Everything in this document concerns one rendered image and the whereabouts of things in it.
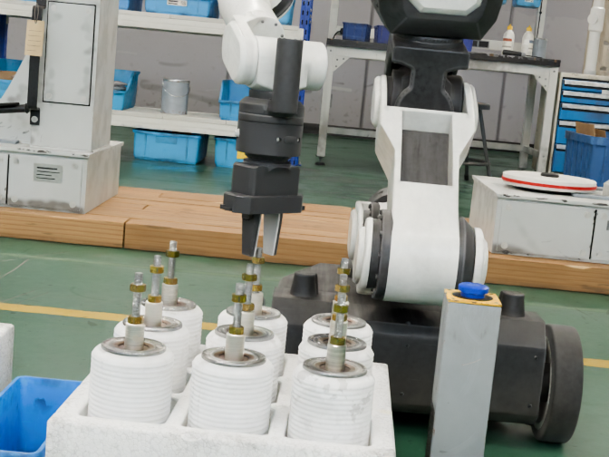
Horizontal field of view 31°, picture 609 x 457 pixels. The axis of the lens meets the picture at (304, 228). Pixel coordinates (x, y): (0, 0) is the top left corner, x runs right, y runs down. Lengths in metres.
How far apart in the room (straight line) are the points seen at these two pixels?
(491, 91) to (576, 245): 6.39
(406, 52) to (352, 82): 7.79
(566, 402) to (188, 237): 1.71
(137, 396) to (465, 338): 0.44
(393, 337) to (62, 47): 1.93
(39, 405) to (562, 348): 0.83
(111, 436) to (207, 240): 2.07
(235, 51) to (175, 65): 8.29
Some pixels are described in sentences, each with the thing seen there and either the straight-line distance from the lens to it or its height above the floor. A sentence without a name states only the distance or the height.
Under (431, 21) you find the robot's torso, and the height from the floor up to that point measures 0.68.
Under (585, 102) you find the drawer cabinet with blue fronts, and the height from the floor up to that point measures 0.52.
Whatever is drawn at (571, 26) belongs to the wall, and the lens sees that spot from 9.89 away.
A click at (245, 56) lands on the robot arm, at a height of 0.60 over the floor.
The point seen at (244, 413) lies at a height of 0.20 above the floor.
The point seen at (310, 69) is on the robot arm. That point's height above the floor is 0.59.
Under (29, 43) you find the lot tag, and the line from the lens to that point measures 3.43.
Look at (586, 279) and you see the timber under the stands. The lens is 3.38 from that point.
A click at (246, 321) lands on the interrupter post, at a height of 0.27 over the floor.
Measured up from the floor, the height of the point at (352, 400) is 0.23.
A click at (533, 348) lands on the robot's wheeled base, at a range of 1.83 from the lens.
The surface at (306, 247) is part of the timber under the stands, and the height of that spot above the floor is 0.05.
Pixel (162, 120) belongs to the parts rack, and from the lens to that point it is 6.00.
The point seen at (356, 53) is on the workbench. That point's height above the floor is 0.69.
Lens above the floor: 0.60
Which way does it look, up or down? 8 degrees down
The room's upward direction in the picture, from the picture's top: 5 degrees clockwise
